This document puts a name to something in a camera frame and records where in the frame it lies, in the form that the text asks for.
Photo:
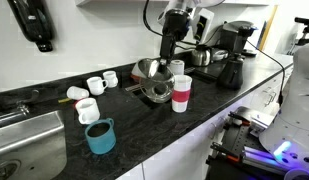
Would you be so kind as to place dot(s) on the black wall dispenser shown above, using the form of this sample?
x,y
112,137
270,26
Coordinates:
x,y
34,20

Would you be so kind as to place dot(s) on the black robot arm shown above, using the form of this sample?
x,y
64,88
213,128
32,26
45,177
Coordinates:
x,y
200,18

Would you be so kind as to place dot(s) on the white cup lying down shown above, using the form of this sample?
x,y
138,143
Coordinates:
x,y
77,93

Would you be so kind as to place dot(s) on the white mug back left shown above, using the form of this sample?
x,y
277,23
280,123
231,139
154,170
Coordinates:
x,y
97,85

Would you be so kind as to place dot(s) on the white paper roll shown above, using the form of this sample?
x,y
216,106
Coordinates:
x,y
177,67

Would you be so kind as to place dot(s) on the silver kettle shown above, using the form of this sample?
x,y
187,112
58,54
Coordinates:
x,y
201,56

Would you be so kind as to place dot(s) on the silver metal funnel dripper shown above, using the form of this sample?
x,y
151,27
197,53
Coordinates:
x,y
157,80

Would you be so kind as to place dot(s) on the white mug front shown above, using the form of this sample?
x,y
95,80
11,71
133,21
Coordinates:
x,y
88,111

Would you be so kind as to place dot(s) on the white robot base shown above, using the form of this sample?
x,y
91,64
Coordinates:
x,y
287,137

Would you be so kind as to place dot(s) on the black coffee machine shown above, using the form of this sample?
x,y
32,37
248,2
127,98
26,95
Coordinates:
x,y
235,34

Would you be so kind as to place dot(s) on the white cup with red band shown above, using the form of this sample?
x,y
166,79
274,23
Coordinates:
x,y
181,93

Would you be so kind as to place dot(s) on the white mug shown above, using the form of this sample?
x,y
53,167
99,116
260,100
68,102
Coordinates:
x,y
88,111
111,77
97,85

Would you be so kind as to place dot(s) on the blue ceramic mug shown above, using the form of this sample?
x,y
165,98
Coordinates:
x,y
100,136

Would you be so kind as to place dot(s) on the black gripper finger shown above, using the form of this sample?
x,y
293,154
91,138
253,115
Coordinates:
x,y
164,52
171,49

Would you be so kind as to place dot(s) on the stainless steel sink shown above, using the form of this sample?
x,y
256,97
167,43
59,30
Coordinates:
x,y
33,149

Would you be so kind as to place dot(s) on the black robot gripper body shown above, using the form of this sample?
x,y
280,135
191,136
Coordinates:
x,y
176,24

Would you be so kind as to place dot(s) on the black scale with label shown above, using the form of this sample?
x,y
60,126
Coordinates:
x,y
208,73

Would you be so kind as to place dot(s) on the white mug back right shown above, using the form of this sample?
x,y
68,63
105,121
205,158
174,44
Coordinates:
x,y
111,77

